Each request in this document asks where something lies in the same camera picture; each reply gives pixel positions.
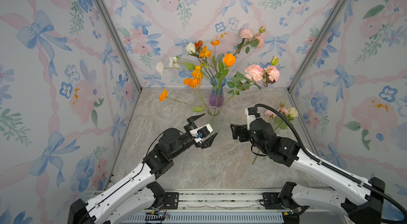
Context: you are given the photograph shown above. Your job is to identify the orange ranunculus flower spray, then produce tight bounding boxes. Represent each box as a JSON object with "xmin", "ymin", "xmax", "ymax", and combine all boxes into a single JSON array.
[{"xmin": 158, "ymin": 65, "xmax": 220, "ymax": 118}]

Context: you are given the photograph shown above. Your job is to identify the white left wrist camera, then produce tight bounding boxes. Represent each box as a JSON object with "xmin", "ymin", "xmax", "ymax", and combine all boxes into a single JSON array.
[{"xmin": 189, "ymin": 124, "xmax": 213, "ymax": 143}]

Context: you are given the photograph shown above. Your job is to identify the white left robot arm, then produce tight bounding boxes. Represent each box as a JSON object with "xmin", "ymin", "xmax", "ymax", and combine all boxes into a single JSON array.
[{"xmin": 67, "ymin": 115, "xmax": 217, "ymax": 224}]

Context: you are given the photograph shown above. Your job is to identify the clear ribbed glass vase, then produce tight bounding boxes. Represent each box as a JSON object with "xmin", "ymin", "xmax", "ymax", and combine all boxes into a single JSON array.
[{"xmin": 208, "ymin": 106, "xmax": 220, "ymax": 127}]

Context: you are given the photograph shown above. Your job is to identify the blue purple glass vase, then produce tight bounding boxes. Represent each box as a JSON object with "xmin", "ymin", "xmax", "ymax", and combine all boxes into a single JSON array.
[{"xmin": 209, "ymin": 77, "xmax": 227, "ymax": 107}]

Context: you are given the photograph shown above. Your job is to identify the large pink rose spray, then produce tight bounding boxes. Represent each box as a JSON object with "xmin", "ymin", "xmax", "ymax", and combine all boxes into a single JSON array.
[{"xmin": 224, "ymin": 57, "xmax": 280, "ymax": 105}]

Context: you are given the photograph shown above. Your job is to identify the white lisianthus flower stem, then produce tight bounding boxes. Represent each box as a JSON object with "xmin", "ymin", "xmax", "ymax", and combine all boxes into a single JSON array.
[{"xmin": 155, "ymin": 57, "xmax": 209, "ymax": 80}]

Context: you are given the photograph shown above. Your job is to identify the aluminium corner post left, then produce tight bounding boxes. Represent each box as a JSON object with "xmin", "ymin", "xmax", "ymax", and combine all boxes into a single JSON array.
[{"xmin": 94, "ymin": 0, "xmax": 142, "ymax": 94}]

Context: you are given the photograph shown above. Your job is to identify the orange-red gerbera flower stem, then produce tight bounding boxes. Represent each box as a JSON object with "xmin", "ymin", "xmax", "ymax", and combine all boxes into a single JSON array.
[{"xmin": 195, "ymin": 40, "xmax": 203, "ymax": 51}]

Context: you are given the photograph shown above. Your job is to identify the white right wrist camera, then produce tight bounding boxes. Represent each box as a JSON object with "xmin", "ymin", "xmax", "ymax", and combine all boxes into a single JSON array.
[{"xmin": 245, "ymin": 107, "xmax": 260, "ymax": 130}]

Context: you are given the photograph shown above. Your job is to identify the black corrugated cable conduit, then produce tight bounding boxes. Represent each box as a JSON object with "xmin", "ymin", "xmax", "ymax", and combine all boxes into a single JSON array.
[{"xmin": 253, "ymin": 103, "xmax": 407, "ymax": 224}]

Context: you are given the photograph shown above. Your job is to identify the white rose flower stem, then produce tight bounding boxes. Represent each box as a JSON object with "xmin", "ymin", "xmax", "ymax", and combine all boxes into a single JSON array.
[{"xmin": 185, "ymin": 42, "xmax": 214, "ymax": 77}]

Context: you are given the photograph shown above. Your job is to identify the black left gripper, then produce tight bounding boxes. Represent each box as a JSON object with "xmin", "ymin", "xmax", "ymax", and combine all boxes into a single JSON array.
[{"xmin": 169, "ymin": 114, "xmax": 216, "ymax": 161}]

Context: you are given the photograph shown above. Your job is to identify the aluminium corner post right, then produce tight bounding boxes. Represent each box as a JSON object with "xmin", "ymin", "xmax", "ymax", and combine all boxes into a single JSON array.
[{"xmin": 287, "ymin": 0, "xmax": 348, "ymax": 94}]

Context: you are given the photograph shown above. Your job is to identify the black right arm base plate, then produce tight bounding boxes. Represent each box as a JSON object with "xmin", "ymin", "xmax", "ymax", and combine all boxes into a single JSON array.
[{"xmin": 259, "ymin": 192, "xmax": 285, "ymax": 210}]

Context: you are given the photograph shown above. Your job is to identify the aluminium corner post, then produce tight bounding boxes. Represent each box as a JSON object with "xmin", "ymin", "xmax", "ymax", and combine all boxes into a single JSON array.
[
  {"xmin": 287, "ymin": 0, "xmax": 348, "ymax": 94},
  {"xmin": 94, "ymin": 0, "xmax": 142, "ymax": 94}
]

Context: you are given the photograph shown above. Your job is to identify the pink carnation flower spray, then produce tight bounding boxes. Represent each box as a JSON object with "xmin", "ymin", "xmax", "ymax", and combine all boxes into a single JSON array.
[{"xmin": 232, "ymin": 26, "xmax": 267, "ymax": 58}]

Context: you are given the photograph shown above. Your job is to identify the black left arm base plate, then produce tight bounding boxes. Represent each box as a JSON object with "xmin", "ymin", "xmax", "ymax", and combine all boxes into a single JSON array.
[{"xmin": 151, "ymin": 192, "xmax": 180, "ymax": 210}]

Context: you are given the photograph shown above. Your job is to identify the orange rose flower stem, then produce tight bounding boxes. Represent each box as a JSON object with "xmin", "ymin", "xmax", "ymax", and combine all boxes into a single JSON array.
[{"xmin": 212, "ymin": 53, "xmax": 236, "ymax": 90}]

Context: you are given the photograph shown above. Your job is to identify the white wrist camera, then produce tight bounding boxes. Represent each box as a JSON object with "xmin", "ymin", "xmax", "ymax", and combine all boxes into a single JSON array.
[
  {"xmin": 245, "ymin": 107, "xmax": 260, "ymax": 130},
  {"xmin": 189, "ymin": 124, "xmax": 213, "ymax": 143}
]

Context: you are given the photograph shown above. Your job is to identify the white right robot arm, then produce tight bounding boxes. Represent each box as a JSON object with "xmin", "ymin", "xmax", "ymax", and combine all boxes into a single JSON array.
[{"xmin": 231, "ymin": 119, "xmax": 384, "ymax": 224}]

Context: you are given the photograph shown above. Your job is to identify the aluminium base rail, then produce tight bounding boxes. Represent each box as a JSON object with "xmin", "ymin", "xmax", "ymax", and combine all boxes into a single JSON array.
[{"xmin": 124, "ymin": 189, "xmax": 351, "ymax": 224}]

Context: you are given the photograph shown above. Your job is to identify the orange poppy flower spray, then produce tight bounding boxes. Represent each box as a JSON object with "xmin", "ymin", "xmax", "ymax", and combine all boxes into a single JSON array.
[{"xmin": 186, "ymin": 41, "xmax": 225, "ymax": 89}]

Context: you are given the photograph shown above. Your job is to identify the pink and cream rose spray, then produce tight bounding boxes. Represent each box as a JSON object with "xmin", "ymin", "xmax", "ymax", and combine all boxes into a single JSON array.
[{"xmin": 248, "ymin": 104, "xmax": 301, "ymax": 167}]

